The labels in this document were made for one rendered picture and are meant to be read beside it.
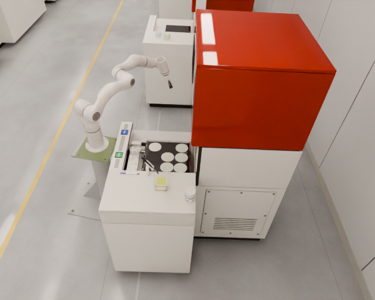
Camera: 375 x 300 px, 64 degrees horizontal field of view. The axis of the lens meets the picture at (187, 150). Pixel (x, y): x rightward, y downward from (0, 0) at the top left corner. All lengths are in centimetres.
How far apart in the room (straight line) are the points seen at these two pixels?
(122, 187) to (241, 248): 138
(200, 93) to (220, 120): 23
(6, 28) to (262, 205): 528
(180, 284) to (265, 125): 156
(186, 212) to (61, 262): 144
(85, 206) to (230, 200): 153
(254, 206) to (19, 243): 213
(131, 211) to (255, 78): 110
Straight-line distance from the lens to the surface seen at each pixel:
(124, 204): 202
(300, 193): 356
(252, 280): 289
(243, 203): 250
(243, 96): 176
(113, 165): 226
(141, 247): 237
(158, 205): 200
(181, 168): 229
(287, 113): 190
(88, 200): 330
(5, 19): 633
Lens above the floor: 259
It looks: 44 degrees down
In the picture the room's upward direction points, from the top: 3 degrees clockwise
